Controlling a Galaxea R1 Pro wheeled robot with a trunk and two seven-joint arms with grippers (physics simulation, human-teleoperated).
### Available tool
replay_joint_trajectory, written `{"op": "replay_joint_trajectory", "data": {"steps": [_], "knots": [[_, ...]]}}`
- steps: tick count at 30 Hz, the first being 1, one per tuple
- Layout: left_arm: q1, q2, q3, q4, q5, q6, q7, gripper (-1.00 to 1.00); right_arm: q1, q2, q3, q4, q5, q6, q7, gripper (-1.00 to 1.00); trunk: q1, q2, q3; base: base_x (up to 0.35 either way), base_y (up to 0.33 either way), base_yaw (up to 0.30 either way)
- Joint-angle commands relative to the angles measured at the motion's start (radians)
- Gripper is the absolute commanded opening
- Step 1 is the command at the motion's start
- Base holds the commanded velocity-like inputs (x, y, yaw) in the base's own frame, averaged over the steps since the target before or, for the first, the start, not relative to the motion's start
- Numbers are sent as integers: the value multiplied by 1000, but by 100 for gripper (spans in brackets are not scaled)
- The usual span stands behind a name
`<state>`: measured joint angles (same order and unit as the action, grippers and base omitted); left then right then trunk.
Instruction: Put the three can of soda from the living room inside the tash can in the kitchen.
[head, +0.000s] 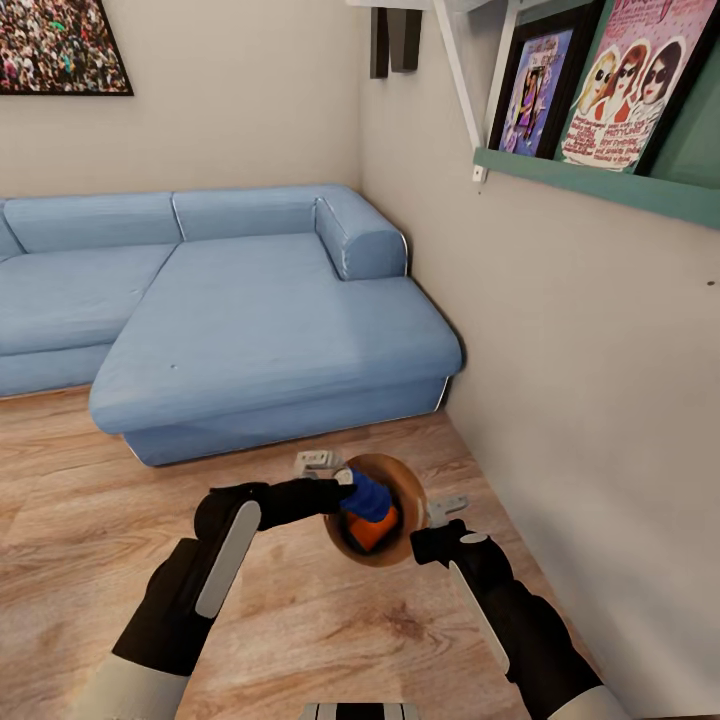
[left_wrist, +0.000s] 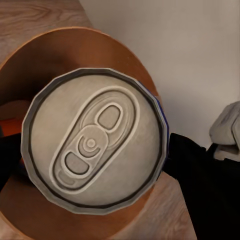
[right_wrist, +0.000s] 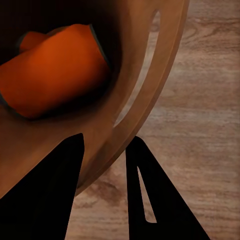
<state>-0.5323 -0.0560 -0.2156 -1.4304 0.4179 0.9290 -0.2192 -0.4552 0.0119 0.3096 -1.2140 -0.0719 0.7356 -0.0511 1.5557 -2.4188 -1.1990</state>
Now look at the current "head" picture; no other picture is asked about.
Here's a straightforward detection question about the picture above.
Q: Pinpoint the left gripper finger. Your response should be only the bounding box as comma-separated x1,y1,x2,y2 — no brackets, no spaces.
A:
339,484,357,501

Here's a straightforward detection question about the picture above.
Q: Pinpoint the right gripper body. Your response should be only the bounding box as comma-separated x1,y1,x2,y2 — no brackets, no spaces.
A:
409,519,466,566

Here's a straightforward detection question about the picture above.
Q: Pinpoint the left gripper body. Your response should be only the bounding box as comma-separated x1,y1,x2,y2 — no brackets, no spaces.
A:
282,478,339,522

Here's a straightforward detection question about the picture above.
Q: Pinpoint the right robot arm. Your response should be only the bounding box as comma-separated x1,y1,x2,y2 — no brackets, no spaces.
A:
409,493,632,720

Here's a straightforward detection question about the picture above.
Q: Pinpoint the trash can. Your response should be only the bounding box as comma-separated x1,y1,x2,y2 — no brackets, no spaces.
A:
323,451,430,569

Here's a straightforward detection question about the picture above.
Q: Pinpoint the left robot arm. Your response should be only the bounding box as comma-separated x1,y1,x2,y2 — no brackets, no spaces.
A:
68,450,357,720

